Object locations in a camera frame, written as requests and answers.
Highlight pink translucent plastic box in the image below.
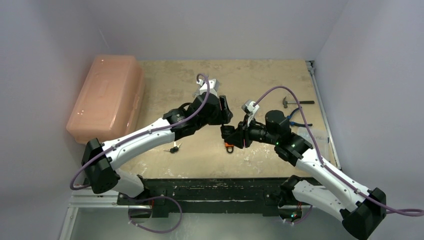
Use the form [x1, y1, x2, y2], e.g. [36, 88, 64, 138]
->
[66, 54, 146, 145]

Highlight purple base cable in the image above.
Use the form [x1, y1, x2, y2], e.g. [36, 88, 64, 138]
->
[281, 205, 314, 226]
[127, 195, 184, 234]

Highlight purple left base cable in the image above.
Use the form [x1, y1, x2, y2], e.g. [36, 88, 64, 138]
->
[127, 195, 184, 234]

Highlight blue-handled pliers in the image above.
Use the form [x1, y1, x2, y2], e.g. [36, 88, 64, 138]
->
[287, 107, 314, 128]

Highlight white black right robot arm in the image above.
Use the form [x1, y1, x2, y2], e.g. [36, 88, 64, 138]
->
[220, 110, 387, 240]

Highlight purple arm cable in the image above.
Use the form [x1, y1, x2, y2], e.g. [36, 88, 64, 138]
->
[69, 73, 212, 191]
[253, 85, 424, 218]

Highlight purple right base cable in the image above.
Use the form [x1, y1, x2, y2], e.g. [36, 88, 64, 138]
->
[281, 205, 314, 226]

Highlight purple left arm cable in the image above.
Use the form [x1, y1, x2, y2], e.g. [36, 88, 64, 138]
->
[69, 73, 212, 191]

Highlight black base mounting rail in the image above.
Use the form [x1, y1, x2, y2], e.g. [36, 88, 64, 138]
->
[117, 177, 299, 218]

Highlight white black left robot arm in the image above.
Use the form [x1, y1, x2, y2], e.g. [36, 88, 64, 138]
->
[81, 93, 233, 205]

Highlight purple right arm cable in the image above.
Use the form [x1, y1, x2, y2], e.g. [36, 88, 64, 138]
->
[253, 85, 424, 218]

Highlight orange black padlock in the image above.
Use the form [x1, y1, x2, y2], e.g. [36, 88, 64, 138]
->
[224, 142, 235, 154]

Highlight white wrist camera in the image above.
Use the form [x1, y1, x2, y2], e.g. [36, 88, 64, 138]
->
[192, 78, 220, 98]
[241, 100, 260, 127]

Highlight black key bunch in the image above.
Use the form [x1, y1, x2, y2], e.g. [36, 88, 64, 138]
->
[164, 141, 182, 154]

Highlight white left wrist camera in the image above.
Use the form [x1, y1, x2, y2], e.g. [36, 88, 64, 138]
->
[192, 78, 220, 98]

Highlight clear plastic screw organizer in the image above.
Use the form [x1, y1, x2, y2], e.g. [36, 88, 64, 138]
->
[296, 127, 333, 162]

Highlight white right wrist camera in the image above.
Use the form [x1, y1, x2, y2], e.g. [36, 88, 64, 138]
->
[241, 100, 260, 127]

